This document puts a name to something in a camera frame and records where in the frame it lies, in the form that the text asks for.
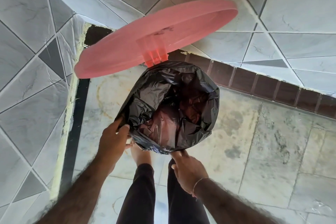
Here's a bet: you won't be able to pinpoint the person's right hand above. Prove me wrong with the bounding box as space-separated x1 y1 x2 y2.
170 150 209 197

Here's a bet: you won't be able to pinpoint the person's left hand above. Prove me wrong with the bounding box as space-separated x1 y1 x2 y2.
98 117 135 170

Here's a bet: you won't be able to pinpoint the black plastic garbage bag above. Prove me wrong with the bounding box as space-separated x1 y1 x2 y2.
115 61 220 155

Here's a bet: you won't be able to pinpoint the person's left forearm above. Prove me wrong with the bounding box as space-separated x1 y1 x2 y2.
35 156 119 224

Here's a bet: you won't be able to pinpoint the person's right forearm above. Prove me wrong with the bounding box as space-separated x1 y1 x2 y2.
194 178 279 224

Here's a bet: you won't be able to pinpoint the person's bare foot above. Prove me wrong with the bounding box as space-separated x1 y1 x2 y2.
130 142 153 166

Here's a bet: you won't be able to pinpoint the black trousers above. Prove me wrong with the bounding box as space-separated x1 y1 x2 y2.
116 159 211 224

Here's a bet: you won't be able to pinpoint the pink plastic bin lid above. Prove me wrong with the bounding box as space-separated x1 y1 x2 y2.
74 0 239 79

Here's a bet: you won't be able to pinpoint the thin thread wrist bracelet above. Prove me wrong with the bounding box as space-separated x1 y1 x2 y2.
192 178 209 202

